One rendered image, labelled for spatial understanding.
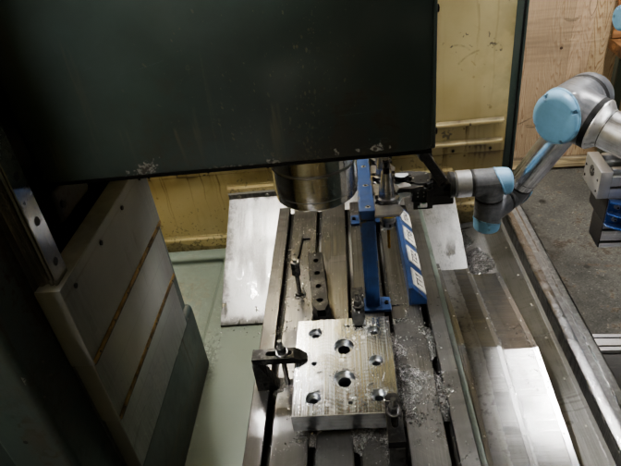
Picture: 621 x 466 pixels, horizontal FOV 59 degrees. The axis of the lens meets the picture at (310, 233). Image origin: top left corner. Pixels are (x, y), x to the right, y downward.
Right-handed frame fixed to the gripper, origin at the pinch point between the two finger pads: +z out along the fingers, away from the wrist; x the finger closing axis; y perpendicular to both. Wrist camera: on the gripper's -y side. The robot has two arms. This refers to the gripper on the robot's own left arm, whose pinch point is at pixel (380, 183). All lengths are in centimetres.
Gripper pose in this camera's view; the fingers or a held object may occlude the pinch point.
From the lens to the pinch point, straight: 153.7
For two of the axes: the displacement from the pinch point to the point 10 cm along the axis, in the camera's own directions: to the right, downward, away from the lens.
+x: 0.4, -5.4, 8.4
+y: 1.1, 8.4, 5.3
